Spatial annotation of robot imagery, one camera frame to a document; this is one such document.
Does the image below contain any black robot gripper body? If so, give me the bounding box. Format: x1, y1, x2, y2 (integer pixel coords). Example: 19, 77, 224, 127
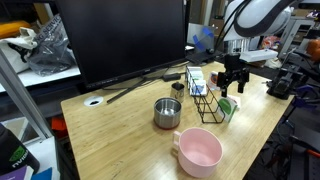
216, 53, 250, 88

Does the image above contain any rainbow colors booklet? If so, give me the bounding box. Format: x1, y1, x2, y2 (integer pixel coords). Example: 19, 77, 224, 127
218, 96, 239, 123

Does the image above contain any orange circle birds booklet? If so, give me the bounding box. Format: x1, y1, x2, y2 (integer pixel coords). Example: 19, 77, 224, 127
208, 70, 222, 91

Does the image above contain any black keyboard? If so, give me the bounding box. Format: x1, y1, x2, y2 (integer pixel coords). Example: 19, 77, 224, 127
184, 48, 228, 66

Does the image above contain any black clamp device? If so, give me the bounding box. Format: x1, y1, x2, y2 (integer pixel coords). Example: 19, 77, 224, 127
266, 64, 309, 100

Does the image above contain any small steel cup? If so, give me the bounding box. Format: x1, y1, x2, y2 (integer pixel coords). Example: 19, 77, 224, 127
170, 82, 186, 104

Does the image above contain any grey panel with blue tape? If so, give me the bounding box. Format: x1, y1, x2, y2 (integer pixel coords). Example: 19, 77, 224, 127
186, 22, 216, 53

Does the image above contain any black power adapter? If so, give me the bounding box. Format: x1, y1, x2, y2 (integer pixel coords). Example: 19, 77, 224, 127
162, 73, 182, 82

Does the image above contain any stainless steel bowl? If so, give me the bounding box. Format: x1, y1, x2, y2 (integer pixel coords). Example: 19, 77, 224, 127
153, 97, 183, 130

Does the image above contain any pink plastic cup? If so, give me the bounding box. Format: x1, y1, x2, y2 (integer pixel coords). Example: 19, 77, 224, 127
171, 127, 224, 179

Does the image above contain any white cabinet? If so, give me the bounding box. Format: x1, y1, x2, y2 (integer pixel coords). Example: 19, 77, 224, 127
278, 15, 316, 59

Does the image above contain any orange round object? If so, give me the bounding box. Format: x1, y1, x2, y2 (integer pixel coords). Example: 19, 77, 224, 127
305, 39, 320, 63

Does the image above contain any black monitor stand leg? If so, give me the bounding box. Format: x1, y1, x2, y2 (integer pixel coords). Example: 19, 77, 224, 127
101, 68, 171, 104

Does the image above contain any large black monitor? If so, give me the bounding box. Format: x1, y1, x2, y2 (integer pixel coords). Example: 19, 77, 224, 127
54, 0, 188, 89

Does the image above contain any white desk grommet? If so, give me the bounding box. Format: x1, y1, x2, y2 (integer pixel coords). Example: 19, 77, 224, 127
83, 95, 105, 108

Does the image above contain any red object under table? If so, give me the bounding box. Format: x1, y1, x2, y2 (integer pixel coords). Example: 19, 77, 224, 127
50, 116, 68, 139

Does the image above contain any grey plastic bag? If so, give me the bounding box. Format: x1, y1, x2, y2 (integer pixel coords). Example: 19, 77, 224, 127
26, 13, 78, 77

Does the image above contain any blue book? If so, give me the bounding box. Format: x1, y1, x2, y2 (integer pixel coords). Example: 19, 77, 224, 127
31, 166, 54, 180

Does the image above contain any white tote bag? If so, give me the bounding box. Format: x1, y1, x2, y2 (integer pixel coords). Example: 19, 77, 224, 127
0, 27, 38, 74

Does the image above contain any black nvidia bottle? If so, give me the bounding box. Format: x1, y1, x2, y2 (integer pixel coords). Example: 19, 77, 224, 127
0, 123, 41, 176

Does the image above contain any yellow bundle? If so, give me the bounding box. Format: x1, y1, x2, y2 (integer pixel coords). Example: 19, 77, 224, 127
0, 19, 32, 39

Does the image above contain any purple spine book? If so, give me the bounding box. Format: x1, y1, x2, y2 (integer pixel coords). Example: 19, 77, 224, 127
0, 164, 34, 180

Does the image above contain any black wire booklet holder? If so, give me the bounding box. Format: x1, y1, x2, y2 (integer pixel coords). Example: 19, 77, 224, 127
184, 64, 227, 125

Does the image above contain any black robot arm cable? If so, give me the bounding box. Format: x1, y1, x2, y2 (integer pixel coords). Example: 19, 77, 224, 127
213, 0, 241, 54

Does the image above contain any aluminium frame post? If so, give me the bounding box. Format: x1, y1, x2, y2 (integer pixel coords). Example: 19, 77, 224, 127
0, 49, 54, 139

